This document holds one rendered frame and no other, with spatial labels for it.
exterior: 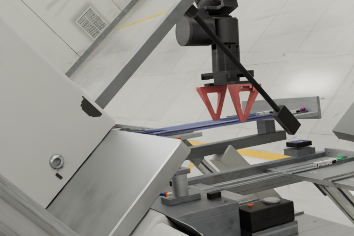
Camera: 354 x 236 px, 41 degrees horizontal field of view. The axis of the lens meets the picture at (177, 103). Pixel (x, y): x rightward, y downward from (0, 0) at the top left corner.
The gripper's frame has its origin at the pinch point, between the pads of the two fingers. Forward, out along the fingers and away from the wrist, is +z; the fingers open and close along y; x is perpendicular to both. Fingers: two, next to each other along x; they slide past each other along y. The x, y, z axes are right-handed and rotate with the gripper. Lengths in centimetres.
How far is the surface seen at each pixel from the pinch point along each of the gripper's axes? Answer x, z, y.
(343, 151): 34.2, 10.9, -2.6
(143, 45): -29.7, -11.7, 26.2
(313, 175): 17.1, 13.5, 5.1
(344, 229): -3.7, 14.5, 32.6
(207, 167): 44, 25, -82
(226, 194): -4.2, 14.3, 4.1
